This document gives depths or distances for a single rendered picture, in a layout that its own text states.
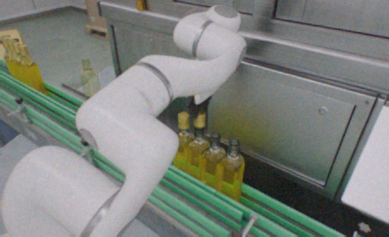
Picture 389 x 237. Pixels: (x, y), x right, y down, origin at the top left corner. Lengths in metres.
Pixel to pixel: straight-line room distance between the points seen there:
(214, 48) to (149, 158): 0.25
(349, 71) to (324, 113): 0.12
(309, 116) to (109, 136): 0.55
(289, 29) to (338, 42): 0.11
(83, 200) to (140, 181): 0.08
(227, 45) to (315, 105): 0.34
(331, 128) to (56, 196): 0.63
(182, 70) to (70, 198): 0.24
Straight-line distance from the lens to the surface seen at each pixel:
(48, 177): 0.43
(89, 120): 0.38
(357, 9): 0.72
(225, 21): 0.59
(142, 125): 0.37
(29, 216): 0.47
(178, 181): 0.93
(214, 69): 0.47
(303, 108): 0.78
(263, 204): 0.92
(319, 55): 0.72
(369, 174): 0.84
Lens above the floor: 1.64
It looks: 34 degrees down
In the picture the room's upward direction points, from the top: straight up
